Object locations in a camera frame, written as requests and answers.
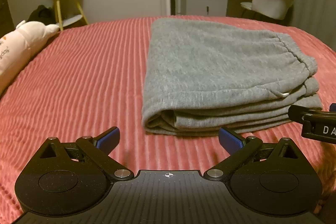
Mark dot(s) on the grey sweatpants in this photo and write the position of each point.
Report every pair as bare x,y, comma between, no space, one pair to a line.
203,75

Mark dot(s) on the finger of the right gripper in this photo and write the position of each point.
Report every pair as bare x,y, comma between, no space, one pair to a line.
332,107
300,114

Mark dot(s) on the black bag on floor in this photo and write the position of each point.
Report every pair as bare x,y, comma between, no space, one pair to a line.
42,14

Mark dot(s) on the grey bedside cabinet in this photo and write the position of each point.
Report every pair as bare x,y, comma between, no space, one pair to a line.
204,7

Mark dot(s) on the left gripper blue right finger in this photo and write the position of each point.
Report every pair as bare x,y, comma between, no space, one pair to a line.
238,146

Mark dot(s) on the pink ribbed bedspread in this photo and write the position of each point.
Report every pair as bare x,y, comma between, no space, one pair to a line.
91,78

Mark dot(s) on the pink plush pillow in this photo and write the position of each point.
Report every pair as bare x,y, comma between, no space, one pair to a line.
19,46

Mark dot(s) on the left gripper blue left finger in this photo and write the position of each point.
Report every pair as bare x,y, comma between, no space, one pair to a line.
100,146

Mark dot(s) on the yellow side table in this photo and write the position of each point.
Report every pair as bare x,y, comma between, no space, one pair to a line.
68,12

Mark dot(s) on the grey plush vanity chair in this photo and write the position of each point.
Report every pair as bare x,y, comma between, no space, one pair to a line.
275,9

